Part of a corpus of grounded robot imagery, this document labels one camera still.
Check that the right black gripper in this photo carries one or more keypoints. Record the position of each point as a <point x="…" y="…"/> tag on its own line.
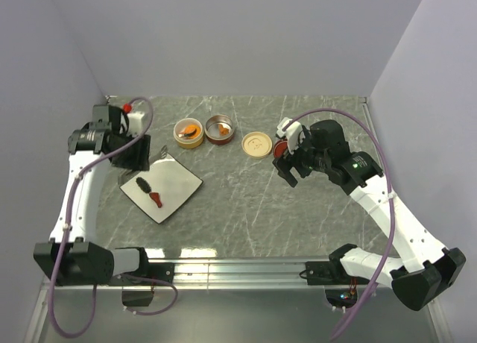
<point x="285" y="164"/>

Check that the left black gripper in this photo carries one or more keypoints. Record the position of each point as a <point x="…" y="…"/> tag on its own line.
<point x="141" y="159"/>

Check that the metal tongs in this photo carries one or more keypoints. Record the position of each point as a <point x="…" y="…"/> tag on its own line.
<point x="126" y="175"/>

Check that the salmon slice food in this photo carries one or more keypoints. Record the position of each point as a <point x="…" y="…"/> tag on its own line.
<point x="188" y="135"/>

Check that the orange egg yolk food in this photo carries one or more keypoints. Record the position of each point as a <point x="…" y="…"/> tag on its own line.
<point x="190" y="129"/>

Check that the orange fried food piece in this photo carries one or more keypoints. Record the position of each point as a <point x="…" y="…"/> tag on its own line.
<point x="223" y="130"/>

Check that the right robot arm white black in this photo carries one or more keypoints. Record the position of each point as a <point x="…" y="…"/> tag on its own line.
<point x="424" y="268"/>

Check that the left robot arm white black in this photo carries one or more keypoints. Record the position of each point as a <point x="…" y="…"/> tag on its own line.
<point x="71" y="256"/>

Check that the yellow lunch container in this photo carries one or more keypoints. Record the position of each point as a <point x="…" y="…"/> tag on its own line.
<point x="188" y="143"/>

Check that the red steel lunch container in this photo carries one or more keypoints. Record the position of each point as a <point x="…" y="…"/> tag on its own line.
<point x="211" y="129"/>

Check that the red round lid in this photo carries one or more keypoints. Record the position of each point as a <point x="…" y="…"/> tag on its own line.
<point x="279" y="148"/>

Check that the dark seaweed roll food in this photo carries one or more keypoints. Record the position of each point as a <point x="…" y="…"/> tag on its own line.
<point x="143" y="185"/>

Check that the cream round lid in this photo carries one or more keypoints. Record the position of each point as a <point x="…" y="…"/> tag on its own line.
<point x="257" y="145"/>

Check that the red sausage food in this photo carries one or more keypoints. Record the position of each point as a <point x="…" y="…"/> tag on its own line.
<point x="155" y="197"/>

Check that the white square plate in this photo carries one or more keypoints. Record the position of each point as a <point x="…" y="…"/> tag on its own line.
<point x="172" y="180"/>

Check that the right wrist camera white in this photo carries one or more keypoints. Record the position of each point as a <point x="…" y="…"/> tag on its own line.
<point x="290" y="131"/>

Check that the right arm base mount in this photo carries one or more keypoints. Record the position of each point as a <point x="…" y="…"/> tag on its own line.
<point x="325" y="273"/>

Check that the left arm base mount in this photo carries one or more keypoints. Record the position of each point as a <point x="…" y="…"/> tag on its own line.
<point x="163" y="271"/>

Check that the aluminium rail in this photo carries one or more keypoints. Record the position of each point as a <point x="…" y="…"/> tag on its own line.
<point x="207" y="274"/>

